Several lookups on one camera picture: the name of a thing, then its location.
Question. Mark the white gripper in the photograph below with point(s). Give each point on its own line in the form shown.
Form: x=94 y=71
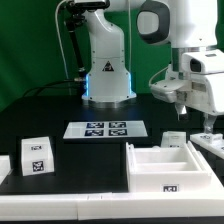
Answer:
x=206 y=94

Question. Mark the white cabinet door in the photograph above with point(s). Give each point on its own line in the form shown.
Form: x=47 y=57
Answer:
x=214 y=143
x=173 y=139

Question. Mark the white cabinet body box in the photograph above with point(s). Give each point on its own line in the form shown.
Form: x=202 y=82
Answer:
x=173 y=169

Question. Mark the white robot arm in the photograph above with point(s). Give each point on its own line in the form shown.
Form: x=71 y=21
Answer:
x=187 y=25

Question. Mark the white wedge cabinet top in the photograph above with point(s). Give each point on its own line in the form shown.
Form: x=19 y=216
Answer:
x=36 y=156

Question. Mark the white marker plate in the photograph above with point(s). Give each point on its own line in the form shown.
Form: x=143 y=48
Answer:
x=105 y=129

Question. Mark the white obstacle fence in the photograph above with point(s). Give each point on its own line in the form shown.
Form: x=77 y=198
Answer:
x=209 y=202

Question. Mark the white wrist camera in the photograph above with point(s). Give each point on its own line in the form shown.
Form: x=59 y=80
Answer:
x=165 y=90

